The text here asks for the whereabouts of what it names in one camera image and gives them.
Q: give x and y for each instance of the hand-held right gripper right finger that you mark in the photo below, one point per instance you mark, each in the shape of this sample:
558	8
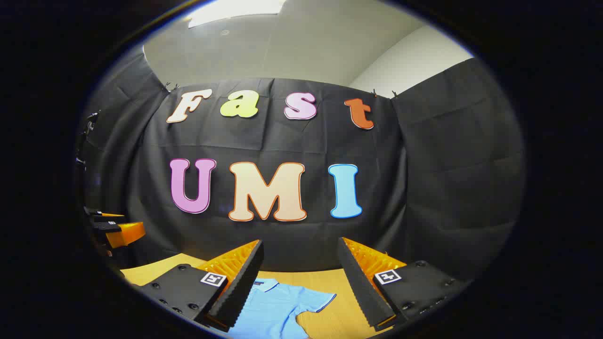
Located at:
360	292

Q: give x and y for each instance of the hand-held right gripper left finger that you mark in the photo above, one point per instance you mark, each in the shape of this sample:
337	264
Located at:
242	287

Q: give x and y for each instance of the light blue T-shirt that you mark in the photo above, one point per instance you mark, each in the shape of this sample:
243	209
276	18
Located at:
273	310

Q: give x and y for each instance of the black backdrop cloth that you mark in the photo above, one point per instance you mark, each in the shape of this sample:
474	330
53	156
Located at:
282	136

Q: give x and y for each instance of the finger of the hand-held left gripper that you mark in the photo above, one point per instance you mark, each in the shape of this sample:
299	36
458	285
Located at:
125	234
106	218

